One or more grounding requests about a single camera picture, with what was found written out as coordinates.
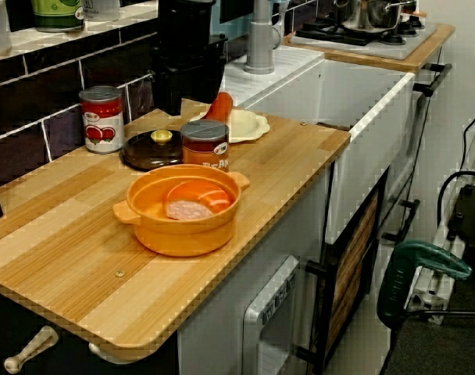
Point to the black framed wooden door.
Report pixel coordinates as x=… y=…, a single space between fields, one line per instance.
x=354 y=254

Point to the cream cabinet peg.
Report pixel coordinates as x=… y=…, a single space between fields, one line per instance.
x=30 y=349

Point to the red toy sausage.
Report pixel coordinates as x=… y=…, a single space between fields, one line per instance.
x=221 y=105

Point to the red tomato can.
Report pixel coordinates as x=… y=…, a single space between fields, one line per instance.
x=102 y=125

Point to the orange toy pot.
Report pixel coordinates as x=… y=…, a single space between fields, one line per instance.
x=183 y=234

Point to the white kitchen cabinet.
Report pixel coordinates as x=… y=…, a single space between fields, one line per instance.
x=222 y=254

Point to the black box device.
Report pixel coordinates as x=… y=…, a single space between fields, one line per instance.
x=472 y=211

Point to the black burner grate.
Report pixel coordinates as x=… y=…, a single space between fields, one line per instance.
x=331 y=33

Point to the pink toy ham slice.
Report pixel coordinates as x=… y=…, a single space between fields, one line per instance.
x=183 y=211

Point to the cream scalloped plate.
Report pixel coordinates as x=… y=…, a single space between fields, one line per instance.
x=245 y=127

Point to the dark lower cabinet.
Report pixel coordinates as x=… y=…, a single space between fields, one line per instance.
x=77 y=347

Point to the grey toy stove hob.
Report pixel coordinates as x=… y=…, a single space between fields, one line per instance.
x=401 y=48

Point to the brass countertop screw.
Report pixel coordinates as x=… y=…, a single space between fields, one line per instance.
x=120 y=273

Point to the grey toy appliance panel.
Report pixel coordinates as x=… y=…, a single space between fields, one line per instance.
x=268 y=332

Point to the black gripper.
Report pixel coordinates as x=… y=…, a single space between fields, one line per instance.
x=190 y=58

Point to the orange toy food slice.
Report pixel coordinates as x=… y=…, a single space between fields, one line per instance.
x=198 y=191

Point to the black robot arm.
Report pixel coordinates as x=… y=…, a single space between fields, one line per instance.
x=186 y=19

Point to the white toy sink unit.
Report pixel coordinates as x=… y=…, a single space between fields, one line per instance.
x=358 y=117

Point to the green labelled can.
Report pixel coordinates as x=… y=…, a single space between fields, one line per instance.
x=58 y=15

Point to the steel cooking pot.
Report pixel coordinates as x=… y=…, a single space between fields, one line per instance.
x=362 y=15

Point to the green clamp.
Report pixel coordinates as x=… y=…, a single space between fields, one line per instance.
x=417 y=258

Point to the orange sauce jar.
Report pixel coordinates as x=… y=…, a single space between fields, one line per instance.
x=204 y=148

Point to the brown lid yellow knob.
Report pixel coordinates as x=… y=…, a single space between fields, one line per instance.
x=147 y=152

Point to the grey toy faucet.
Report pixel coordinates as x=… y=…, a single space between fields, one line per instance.
x=259 y=43

